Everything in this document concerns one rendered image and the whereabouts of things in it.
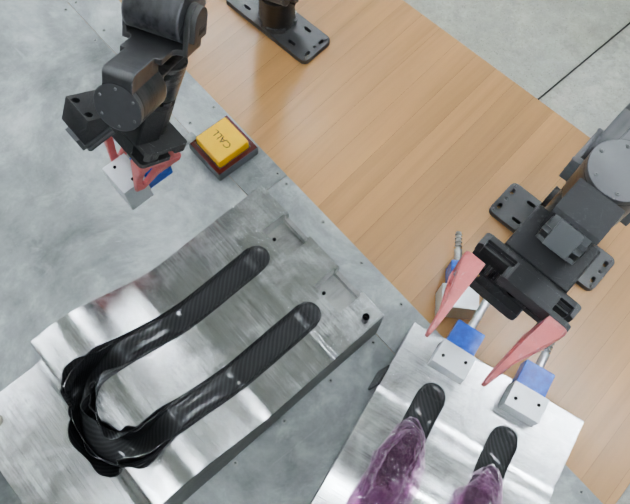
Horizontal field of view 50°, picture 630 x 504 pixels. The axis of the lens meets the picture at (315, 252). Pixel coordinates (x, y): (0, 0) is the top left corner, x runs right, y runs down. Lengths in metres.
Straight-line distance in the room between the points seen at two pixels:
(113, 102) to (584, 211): 0.48
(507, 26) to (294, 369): 1.75
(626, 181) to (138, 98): 0.48
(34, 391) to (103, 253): 0.23
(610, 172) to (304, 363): 0.48
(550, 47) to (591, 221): 1.89
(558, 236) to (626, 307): 0.59
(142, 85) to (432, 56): 0.64
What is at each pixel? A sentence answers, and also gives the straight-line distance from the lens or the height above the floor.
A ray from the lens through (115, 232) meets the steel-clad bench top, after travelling 1.08.
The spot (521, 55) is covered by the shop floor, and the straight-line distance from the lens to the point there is 2.37.
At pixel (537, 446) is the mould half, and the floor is 0.85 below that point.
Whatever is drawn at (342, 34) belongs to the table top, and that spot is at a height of 0.80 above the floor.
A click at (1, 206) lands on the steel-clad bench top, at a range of 1.16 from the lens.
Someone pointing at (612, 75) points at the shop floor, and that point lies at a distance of 2.44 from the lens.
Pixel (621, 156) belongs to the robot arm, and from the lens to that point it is 0.60.
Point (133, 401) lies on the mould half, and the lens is 0.86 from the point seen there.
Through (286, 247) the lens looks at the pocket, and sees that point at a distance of 0.97.
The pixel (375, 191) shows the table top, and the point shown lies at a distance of 1.09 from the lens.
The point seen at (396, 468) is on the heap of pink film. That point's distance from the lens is 0.87.
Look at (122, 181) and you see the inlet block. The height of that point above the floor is 0.96.
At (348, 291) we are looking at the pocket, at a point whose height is 0.86.
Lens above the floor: 1.76
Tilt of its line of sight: 68 degrees down
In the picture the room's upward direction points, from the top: 6 degrees clockwise
